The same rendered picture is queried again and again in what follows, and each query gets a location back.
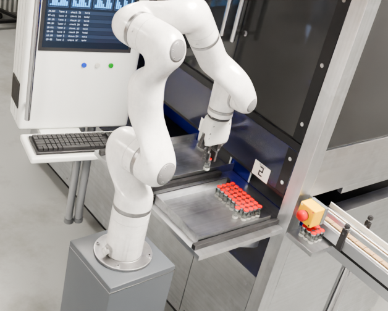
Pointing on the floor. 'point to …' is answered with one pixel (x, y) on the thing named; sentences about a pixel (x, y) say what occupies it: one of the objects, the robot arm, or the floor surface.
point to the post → (314, 145)
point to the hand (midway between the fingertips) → (209, 155)
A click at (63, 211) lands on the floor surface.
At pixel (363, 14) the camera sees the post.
